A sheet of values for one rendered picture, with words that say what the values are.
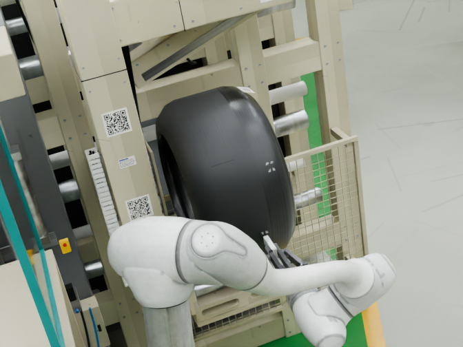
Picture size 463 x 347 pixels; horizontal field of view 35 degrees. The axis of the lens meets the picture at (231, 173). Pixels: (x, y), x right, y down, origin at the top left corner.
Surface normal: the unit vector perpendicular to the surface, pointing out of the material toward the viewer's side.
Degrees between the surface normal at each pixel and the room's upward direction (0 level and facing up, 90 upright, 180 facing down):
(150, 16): 90
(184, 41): 90
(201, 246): 34
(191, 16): 90
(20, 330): 0
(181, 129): 46
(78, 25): 90
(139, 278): 80
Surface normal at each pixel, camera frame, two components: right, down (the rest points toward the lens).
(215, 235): -0.32, -0.36
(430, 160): -0.16, -0.87
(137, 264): -0.47, 0.30
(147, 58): 0.33, 0.41
